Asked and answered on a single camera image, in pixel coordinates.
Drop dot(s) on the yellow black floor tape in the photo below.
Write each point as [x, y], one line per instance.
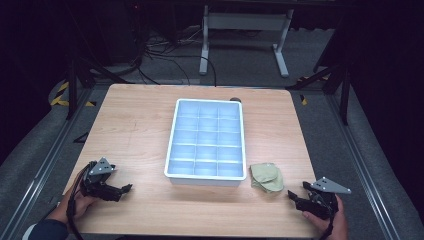
[61, 95]
[304, 100]

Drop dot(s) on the grey aluminium floor rail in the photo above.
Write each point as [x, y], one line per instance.
[40, 173]
[370, 166]

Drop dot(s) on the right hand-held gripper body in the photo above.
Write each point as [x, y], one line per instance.
[325, 196]

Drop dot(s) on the small dark round object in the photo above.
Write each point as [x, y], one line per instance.
[235, 99]

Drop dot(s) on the person's left hand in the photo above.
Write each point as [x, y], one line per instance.
[80, 203]

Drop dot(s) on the folded green cloth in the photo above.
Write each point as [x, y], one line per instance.
[267, 178]

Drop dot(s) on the white compartment tray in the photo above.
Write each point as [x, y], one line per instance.
[206, 143]

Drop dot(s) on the person's right hand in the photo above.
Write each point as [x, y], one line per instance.
[336, 223]

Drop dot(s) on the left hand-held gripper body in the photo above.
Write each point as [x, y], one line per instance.
[100, 168]

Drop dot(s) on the black metal stand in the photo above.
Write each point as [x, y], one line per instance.
[78, 76]
[336, 80]

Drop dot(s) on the white metal desk frame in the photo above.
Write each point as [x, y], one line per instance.
[245, 21]

